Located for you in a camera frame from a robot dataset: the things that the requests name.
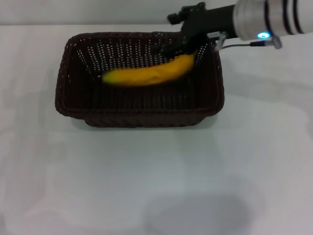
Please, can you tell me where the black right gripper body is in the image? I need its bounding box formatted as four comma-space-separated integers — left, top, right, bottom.
167, 1, 237, 54

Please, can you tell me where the yellow banana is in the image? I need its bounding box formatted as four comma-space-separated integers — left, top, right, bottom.
101, 53, 198, 88

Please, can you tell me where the dark brown woven basket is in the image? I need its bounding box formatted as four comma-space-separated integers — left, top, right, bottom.
54, 31, 225, 128

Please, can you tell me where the grey cable with connector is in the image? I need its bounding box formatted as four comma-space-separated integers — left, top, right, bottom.
214, 31, 283, 52

